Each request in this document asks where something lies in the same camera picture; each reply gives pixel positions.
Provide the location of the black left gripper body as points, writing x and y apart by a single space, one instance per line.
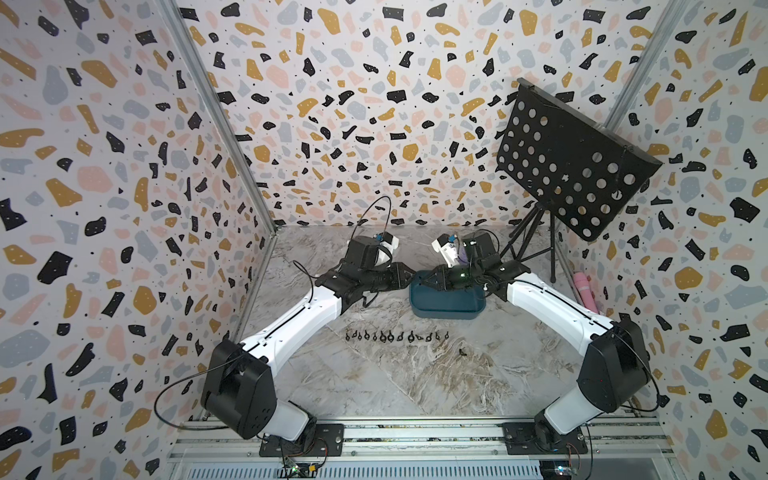
382 279

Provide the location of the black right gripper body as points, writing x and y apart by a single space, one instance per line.
460 277

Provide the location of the teal plastic storage box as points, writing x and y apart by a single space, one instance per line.
426 302

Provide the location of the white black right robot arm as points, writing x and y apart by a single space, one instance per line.
614 365

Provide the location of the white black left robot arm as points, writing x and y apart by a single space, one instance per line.
239 386

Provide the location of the pink cylindrical bottle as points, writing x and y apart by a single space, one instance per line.
583 287

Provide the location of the black music stand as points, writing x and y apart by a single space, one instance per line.
577 172

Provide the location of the aluminium corner profile right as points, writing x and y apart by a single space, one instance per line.
663 31

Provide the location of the aluminium corner profile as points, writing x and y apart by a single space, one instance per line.
663 31
171 15

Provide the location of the aluminium corner profile left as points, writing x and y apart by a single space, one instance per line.
171 15

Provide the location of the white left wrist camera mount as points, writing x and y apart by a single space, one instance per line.
386 247

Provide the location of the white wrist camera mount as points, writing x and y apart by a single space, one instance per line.
386 247
445 245

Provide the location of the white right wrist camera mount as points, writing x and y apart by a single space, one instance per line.
445 245

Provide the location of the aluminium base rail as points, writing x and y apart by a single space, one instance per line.
485 448

